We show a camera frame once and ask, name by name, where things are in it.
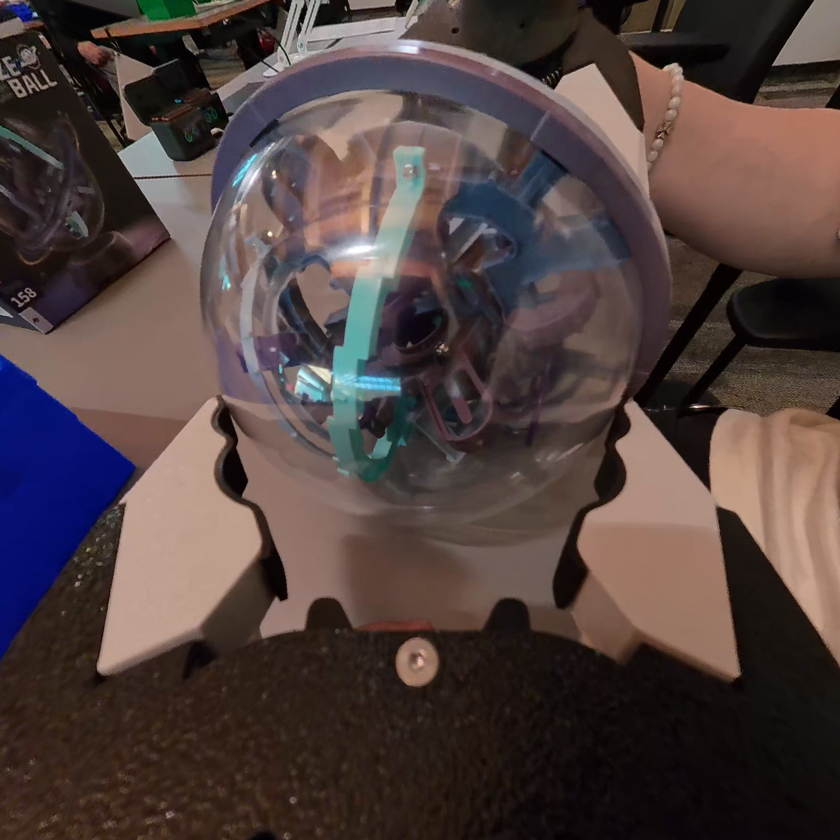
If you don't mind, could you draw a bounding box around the person's cream shirt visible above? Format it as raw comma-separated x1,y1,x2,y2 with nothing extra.
709,407,840,660

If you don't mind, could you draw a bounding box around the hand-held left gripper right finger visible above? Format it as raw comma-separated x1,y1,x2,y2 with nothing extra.
551,400,741,683

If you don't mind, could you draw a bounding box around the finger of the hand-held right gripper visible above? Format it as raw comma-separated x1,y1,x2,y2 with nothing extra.
554,62,665,224

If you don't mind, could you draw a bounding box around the dark maze ball box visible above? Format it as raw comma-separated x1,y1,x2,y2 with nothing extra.
0,26,172,336

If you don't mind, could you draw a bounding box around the wooden table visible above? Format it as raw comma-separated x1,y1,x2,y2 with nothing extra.
91,0,277,40

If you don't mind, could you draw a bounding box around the blue plastic bin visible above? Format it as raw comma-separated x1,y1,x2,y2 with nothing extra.
0,354,136,657

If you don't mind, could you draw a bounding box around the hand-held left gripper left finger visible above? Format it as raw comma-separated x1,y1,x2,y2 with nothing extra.
97,395,290,678

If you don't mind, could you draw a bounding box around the black charging case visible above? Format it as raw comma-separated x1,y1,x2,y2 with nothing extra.
123,59,231,162

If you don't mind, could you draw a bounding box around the black chair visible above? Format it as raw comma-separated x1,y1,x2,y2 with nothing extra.
620,0,815,89
631,262,840,411

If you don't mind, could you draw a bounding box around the white bead bracelet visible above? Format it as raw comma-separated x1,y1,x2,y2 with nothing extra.
646,62,685,173

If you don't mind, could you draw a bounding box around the transparent maze ball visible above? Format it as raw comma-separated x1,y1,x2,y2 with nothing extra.
200,39,672,546

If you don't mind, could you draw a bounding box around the person's right forearm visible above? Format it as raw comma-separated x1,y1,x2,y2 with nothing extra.
631,51,840,280

